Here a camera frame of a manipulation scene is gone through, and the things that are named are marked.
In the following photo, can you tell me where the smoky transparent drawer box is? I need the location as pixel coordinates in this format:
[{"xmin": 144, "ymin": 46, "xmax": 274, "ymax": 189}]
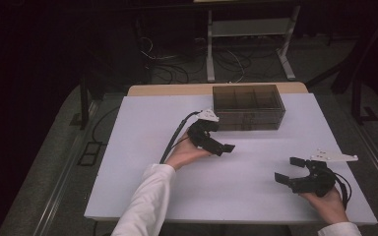
[{"xmin": 212, "ymin": 84, "xmax": 286, "ymax": 132}]

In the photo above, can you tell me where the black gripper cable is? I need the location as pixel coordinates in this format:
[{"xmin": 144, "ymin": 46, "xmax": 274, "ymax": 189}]
[
  {"xmin": 333, "ymin": 171, "xmax": 352, "ymax": 210},
  {"xmin": 158, "ymin": 110, "xmax": 202, "ymax": 165}
]

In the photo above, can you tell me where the black floor socket plate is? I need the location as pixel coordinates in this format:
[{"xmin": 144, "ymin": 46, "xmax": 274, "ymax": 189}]
[{"xmin": 77, "ymin": 141, "xmax": 103, "ymax": 167}]

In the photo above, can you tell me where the wooden table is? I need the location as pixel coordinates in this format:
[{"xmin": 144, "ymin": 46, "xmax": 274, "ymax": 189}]
[{"xmin": 126, "ymin": 82, "xmax": 309, "ymax": 97}]

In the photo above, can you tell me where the grey metal desk frame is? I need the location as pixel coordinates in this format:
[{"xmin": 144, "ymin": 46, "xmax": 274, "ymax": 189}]
[{"xmin": 206, "ymin": 4, "xmax": 301, "ymax": 83}]

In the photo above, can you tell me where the black metal stand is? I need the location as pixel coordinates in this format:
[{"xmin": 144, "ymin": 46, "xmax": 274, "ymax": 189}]
[
  {"xmin": 78, "ymin": 73, "xmax": 106, "ymax": 131},
  {"xmin": 349, "ymin": 73, "xmax": 378, "ymax": 126}
]

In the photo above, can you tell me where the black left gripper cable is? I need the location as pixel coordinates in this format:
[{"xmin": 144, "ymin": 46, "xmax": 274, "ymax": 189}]
[{"xmin": 158, "ymin": 110, "xmax": 202, "ymax": 165}]

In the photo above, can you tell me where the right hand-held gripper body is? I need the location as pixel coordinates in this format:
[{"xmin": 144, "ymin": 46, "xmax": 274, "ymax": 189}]
[{"xmin": 289, "ymin": 148, "xmax": 358, "ymax": 198}]

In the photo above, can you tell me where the black floor cable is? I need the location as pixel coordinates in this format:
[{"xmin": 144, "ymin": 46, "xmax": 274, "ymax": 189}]
[{"xmin": 91, "ymin": 105, "xmax": 121, "ymax": 144}]

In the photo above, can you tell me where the person's left hand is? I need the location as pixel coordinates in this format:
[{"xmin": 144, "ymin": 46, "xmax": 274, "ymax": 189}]
[{"xmin": 165, "ymin": 131, "xmax": 211, "ymax": 171}]

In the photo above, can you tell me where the tangle of floor cables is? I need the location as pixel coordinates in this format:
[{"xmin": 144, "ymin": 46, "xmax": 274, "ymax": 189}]
[{"xmin": 137, "ymin": 35, "xmax": 279, "ymax": 85}]

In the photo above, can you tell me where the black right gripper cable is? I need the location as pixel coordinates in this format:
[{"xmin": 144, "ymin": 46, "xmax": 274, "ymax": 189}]
[{"xmin": 333, "ymin": 171, "xmax": 352, "ymax": 210}]

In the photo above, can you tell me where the white board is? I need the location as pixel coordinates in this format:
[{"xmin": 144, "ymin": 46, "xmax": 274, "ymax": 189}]
[{"xmin": 84, "ymin": 92, "xmax": 378, "ymax": 226}]

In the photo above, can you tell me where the person's right hand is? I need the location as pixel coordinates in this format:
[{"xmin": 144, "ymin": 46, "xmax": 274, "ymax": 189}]
[{"xmin": 299, "ymin": 187, "xmax": 348, "ymax": 226}]

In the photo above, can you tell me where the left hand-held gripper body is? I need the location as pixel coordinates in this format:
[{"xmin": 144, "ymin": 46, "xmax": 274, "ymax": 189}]
[{"xmin": 186, "ymin": 109, "xmax": 224, "ymax": 155}]

